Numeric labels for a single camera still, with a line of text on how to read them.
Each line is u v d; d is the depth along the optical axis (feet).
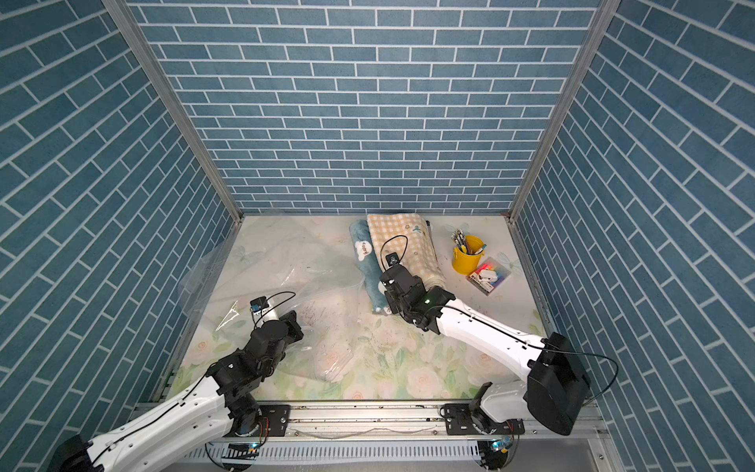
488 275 3.25
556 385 1.34
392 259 2.33
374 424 2.45
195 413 1.70
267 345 1.96
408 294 1.96
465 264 3.25
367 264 2.92
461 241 3.06
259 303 2.28
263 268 3.46
